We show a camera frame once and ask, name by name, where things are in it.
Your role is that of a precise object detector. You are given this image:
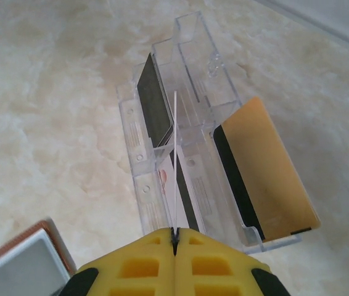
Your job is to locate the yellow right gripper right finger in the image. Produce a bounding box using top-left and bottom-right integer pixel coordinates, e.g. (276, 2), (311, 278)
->
(173, 228), (287, 296)

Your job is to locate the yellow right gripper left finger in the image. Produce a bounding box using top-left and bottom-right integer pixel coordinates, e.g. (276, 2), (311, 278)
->
(59, 228), (177, 296)

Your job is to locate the brown leather card holder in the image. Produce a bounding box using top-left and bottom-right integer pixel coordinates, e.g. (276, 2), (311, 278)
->
(0, 217), (77, 296)

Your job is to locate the white card with dark stripe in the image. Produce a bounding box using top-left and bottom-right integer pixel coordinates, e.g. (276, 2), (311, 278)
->
(157, 144), (205, 232)

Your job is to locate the gold card with black stripe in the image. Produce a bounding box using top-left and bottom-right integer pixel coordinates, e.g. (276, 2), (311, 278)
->
(213, 96), (322, 243)

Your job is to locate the clear acrylic card organizer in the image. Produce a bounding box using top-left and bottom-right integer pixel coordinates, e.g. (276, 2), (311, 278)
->
(115, 10), (305, 255)

